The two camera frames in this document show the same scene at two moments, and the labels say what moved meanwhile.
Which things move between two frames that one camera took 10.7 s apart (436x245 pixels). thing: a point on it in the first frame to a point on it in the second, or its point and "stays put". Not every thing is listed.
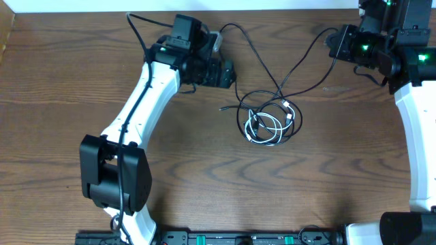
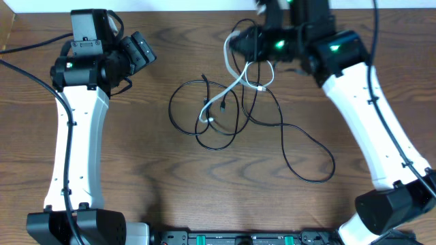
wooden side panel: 7,25 stays put
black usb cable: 261,91 to 282,137
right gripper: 340,51 to 254,39
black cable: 286,82 to 204,132
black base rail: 312,236 stays put
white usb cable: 262,128 to 238,79
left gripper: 216,78 to 142,52
